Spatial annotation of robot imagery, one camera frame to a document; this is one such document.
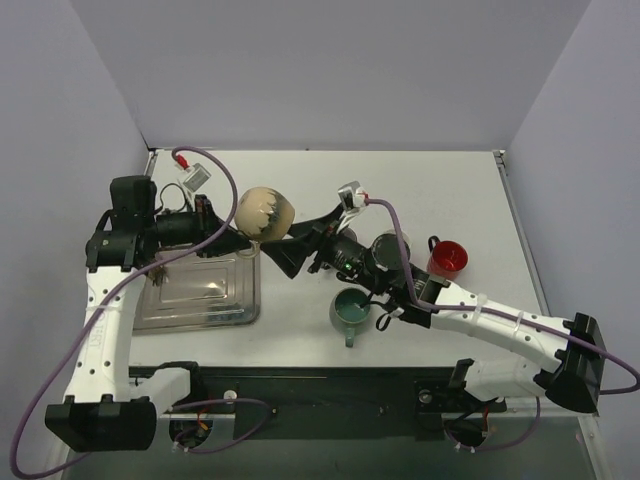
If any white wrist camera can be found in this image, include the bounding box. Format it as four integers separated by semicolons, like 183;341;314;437
178;163;211;193
338;181;368;214

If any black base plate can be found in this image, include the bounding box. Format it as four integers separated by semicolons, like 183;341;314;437
181;367;506;441

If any brown small mug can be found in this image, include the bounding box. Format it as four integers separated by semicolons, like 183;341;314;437
146;265;168;286

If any metal tray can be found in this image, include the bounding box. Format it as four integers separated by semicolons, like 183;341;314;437
133;254;261;336

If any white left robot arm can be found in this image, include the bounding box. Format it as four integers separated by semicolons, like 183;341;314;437
45;175;323;452

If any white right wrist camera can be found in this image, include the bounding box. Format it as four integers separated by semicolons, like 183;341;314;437
338;181;368;214

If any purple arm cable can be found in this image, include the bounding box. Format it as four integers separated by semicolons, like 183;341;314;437
9;145;274;476
367;197;640;396

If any pink faceted mug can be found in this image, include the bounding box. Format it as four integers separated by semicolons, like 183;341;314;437
401;231;412;256

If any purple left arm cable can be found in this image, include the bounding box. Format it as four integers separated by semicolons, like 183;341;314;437
9;145;274;476

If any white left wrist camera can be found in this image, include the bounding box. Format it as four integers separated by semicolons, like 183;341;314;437
178;163;211;193

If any red mug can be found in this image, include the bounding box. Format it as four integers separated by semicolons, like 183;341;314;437
427;235;469;280

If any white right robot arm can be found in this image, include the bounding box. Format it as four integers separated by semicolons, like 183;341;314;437
288;208;607;413

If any green mug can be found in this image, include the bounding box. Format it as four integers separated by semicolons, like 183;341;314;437
329;288;373;348

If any beige round mug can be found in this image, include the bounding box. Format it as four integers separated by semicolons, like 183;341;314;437
234;187;295;258

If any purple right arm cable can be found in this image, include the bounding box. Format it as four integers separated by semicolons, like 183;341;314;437
367;197;640;396

